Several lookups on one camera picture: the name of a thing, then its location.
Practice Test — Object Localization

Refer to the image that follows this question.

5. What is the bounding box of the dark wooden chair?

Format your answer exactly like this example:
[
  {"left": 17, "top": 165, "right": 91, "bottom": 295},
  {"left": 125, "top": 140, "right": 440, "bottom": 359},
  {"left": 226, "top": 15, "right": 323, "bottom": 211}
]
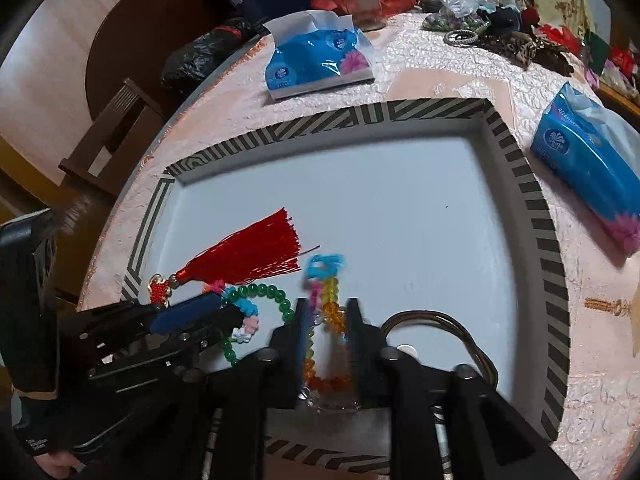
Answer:
[{"left": 58, "top": 78, "right": 166, "bottom": 196}]

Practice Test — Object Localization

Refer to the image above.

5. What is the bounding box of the multicolour flower bead bracelet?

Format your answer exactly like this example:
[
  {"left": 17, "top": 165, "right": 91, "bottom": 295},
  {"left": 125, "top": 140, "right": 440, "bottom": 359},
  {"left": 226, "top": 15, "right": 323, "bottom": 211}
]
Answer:
[{"left": 202, "top": 280, "right": 263, "bottom": 343}]

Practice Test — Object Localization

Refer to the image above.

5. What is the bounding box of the orange clear crystal bead bracelet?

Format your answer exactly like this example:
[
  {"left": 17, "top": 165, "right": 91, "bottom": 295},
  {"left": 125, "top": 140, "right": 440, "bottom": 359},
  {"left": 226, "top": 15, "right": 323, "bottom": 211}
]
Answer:
[{"left": 300, "top": 252, "right": 363, "bottom": 413}]

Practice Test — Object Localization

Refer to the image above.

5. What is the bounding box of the pile of hair accessories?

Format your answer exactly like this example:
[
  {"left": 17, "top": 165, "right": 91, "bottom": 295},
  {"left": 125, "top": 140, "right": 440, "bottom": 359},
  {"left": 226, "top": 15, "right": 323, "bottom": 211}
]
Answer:
[{"left": 422, "top": 2, "right": 576, "bottom": 76}]

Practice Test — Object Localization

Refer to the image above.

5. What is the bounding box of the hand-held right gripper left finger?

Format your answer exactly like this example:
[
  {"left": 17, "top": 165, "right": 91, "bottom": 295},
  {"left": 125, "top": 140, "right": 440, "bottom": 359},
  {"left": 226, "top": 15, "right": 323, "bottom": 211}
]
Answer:
[{"left": 175, "top": 298, "right": 313, "bottom": 480}]

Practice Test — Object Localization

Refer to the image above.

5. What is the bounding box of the red tassel knot ornament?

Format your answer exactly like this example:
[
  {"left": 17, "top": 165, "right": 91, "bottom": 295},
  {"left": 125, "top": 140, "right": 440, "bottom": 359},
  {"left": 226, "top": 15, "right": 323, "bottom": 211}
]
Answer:
[{"left": 147, "top": 207, "right": 321, "bottom": 308}]

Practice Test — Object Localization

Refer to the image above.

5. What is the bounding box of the fan-shaped pendant with tassel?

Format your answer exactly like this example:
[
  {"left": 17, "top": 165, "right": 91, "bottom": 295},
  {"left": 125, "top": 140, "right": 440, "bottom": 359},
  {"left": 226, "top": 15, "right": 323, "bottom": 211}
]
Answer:
[{"left": 584, "top": 296, "right": 640, "bottom": 317}]

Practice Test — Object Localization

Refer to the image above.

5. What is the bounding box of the person's left hand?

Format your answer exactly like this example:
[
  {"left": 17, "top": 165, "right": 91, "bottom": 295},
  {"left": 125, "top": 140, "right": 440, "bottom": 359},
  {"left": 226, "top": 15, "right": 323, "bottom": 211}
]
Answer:
[{"left": 35, "top": 452, "right": 86, "bottom": 480}]

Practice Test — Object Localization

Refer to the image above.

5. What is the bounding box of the brown hair ties white charm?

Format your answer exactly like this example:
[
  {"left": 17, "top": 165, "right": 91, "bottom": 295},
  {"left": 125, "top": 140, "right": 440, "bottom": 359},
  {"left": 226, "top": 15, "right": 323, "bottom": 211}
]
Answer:
[{"left": 380, "top": 310, "right": 501, "bottom": 396}]

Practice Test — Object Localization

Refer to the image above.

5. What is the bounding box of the green bead bracelet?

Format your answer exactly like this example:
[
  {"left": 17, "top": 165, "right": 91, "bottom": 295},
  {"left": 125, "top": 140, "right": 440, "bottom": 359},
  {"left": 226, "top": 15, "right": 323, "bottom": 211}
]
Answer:
[{"left": 220, "top": 282, "right": 297, "bottom": 368}]

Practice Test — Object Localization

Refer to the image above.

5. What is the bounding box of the blue tissue pack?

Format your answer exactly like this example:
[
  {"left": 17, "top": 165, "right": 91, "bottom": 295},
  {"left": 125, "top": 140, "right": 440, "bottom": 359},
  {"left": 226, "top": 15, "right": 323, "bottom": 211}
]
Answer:
[
  {"left": 530, "top": 81, "right": 640, "bottom": 258},
  {"left": 264, "top": 10, "right": 376, "bottom": 101}
]

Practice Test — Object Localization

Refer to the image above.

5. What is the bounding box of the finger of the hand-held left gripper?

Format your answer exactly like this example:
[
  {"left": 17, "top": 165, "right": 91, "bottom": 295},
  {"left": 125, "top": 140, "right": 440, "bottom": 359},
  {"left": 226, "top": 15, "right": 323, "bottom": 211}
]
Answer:
[
  {"left": 75, "top": 293, "right": 225, "bottom": 343},
  {"left": 100, "top": 305, "right": 247, "bottom": 377}
]

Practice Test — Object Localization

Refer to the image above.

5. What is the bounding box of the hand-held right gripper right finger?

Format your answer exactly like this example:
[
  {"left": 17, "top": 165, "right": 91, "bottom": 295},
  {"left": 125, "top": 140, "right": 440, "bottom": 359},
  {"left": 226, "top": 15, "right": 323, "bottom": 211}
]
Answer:
[{"left": 347, "top": 298, "right": 581, "bottom": 480}]

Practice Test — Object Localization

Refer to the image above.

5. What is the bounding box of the black plastic bag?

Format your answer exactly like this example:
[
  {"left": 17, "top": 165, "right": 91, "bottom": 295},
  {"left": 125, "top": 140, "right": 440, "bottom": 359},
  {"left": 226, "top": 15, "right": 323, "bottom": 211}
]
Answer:
[{"left": 161, "top": 17, "right": 261, "bottom": 96}]

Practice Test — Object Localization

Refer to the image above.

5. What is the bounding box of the striped cardboard box tray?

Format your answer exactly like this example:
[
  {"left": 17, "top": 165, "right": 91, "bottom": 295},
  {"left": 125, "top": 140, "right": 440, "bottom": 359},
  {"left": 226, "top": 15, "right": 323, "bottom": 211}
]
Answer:
[{"left": 120, "top": 97, "right": 572, "bottom": 476}]

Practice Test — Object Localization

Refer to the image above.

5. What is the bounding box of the round brown wooden board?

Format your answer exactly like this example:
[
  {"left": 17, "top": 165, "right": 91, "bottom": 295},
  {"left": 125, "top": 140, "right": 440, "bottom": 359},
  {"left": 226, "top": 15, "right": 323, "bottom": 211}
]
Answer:
[{"left": 85, "top": 0, "right": 221, "bottom": 126}]

